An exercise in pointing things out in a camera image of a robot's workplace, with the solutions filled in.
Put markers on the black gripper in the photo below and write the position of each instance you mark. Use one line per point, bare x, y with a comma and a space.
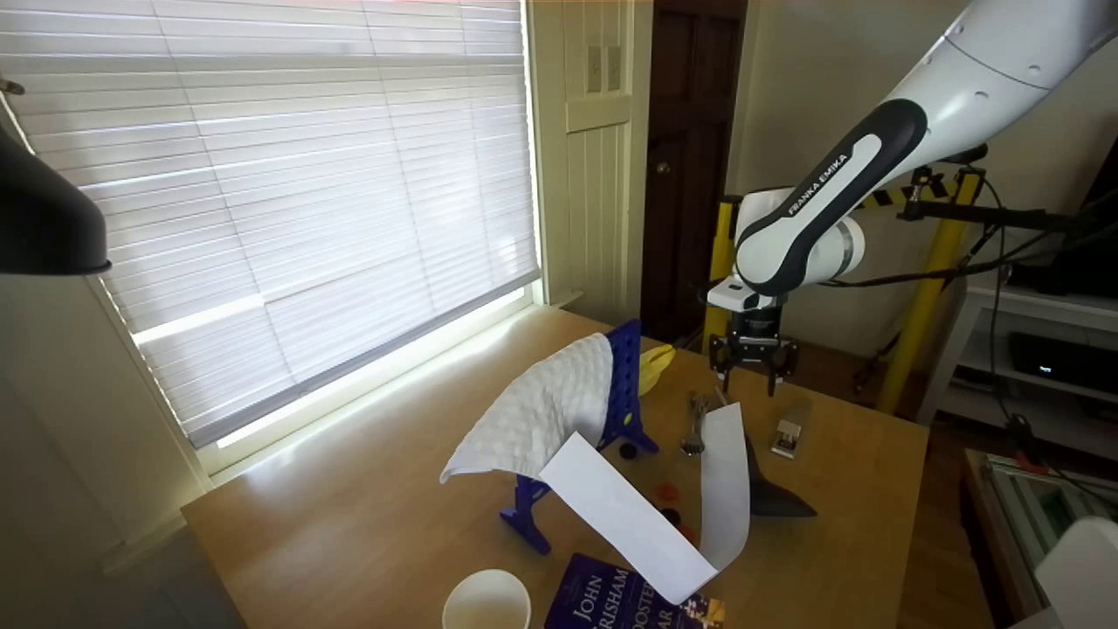
755, 344

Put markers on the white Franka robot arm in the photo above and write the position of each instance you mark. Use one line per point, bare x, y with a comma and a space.
911, 128

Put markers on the yellow banana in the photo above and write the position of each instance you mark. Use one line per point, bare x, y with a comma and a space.
655, 360

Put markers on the blue plastic stand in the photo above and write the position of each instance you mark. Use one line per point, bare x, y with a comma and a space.
626, 387

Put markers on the black bottle cap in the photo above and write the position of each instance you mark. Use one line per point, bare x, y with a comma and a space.
672, 511
636, 447

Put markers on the red bottle cap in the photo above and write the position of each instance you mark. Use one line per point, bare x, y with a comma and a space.
664, 486

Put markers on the white paper strip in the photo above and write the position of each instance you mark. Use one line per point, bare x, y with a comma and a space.
629, 517

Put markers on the white quilted towel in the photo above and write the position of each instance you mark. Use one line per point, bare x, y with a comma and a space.
545, 408

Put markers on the dark brown wooden door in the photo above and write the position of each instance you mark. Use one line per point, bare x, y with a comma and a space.
688, 177

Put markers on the purple John Grisham book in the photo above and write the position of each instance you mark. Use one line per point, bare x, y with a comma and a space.
614, 600

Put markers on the grey storage bin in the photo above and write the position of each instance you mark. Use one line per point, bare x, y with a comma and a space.
1009, 511

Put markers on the white shelf unit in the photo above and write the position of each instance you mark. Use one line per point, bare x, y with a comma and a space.
1051, 317

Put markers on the black electronic device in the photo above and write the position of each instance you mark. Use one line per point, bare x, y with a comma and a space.
1060, 360

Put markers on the white paper cup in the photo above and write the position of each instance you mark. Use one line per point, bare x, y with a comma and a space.
486, 600

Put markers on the large white window blinds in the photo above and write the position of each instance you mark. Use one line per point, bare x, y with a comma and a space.
290, 177

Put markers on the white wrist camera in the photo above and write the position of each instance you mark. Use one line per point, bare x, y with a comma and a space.
731, 295

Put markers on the yellow barrier post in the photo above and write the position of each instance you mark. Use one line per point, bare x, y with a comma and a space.
717, 247
929, 302

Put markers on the black camera on mount bar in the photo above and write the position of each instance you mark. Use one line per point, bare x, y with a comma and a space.
990, 213

